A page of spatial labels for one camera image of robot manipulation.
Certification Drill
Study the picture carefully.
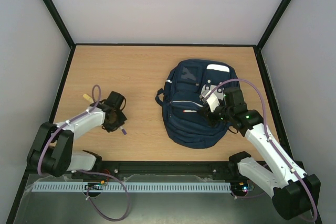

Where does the yellow glue stick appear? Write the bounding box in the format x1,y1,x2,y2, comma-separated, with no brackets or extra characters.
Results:
82,93,94,103

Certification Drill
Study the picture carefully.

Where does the navy blue student backpack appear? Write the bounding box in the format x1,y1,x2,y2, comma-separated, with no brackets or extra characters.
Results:
155,59,239,149

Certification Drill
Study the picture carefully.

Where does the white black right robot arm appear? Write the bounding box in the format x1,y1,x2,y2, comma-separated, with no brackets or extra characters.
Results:
199,87,321,222

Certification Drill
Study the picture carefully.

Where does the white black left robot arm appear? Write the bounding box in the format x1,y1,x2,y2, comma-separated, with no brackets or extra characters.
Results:
27,91,127,177

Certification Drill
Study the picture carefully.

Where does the left controller circuit board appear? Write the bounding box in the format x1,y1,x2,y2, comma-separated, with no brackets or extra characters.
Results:
83,180,108,190

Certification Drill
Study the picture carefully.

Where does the controller circuit board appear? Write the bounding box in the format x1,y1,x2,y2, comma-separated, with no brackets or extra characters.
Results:
230,180,255,192
83,180,108,190

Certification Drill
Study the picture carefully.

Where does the right controller circuit board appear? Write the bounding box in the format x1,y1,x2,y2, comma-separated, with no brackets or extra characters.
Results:
230,180,255,192

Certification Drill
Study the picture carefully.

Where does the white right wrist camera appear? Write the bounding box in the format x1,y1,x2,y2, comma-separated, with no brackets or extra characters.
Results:
200,89,224,112

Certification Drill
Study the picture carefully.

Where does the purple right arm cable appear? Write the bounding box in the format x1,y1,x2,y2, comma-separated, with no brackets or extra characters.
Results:
202,78,318,222

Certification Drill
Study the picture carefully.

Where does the light blue slotted cable duct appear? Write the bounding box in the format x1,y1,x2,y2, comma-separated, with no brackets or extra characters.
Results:
31,182,231,193

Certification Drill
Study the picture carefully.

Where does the black aluminium frame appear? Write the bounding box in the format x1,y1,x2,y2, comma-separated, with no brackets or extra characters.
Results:
5,0,323,224

